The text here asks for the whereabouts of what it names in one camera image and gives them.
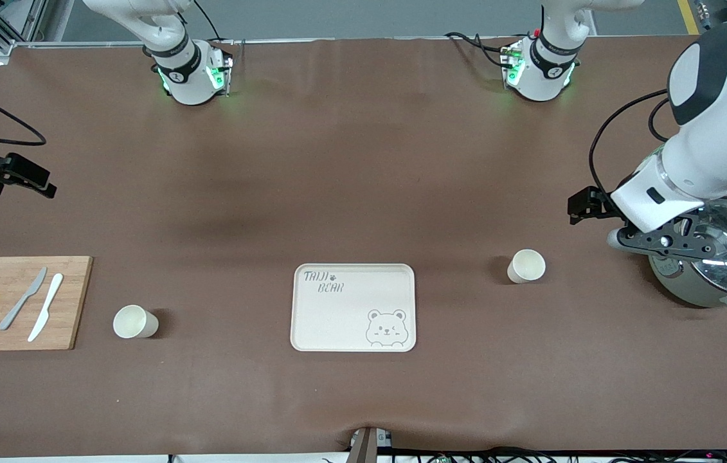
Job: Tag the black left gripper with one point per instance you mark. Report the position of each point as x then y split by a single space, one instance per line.
596 203

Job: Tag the white IKEA cup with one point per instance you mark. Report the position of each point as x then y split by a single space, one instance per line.
527 265
130 321

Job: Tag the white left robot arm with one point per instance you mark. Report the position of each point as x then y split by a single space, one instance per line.
723 148

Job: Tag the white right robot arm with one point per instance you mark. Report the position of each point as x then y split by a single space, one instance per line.
186 71

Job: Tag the cream bear print tray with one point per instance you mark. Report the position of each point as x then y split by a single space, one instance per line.
350 315

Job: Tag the grey-green cooking pot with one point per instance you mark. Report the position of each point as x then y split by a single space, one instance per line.
691 292

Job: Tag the white plastic knife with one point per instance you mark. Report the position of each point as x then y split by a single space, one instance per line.
53 292

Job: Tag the grey plastic knife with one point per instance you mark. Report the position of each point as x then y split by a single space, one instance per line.
15 312

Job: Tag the bamboo cutting board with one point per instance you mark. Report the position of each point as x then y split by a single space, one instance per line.
67 308

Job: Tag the brown table cover mat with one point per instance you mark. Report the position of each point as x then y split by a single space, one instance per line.
363 161

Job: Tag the aluminium frame profile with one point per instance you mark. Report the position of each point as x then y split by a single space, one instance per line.
9 26

